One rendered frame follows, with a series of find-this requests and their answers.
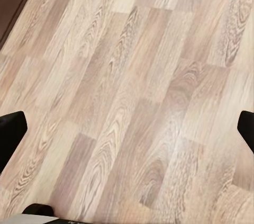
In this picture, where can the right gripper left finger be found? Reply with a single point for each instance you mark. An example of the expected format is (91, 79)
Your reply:
(13, 127)

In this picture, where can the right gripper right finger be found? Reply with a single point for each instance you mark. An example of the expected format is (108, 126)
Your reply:
(246, 127)

